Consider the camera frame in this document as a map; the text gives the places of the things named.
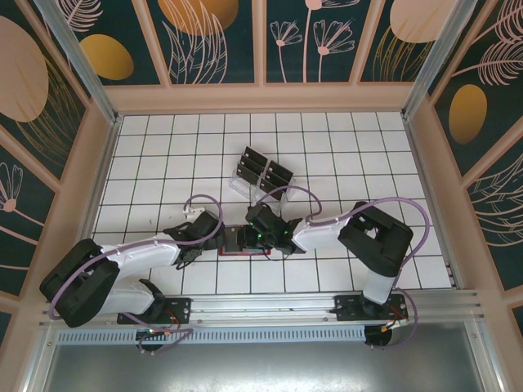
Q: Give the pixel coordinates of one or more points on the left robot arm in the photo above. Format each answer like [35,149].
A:
[135,253]

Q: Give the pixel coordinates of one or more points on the aluminium mounting rail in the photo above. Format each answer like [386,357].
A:
[261,304]

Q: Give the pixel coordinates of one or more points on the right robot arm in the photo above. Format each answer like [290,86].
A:
[323,232]

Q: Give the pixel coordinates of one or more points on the clear acrylic card stand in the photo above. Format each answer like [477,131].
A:
[241,185]

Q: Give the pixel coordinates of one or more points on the dark green VIP card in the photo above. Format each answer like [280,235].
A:
[278,175]
[281,167]
[273,183]
[247,171]
[256,154]
[252,162]

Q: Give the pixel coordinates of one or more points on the aluminium frame post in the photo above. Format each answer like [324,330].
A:
[433,61]
[81,61]

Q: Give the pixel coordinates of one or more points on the grey metal sheet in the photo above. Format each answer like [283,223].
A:
[261,367]

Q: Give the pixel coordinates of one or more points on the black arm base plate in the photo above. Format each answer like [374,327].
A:
[181,310]
[347,306]

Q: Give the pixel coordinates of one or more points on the red card holder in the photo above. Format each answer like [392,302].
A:
[233,241]

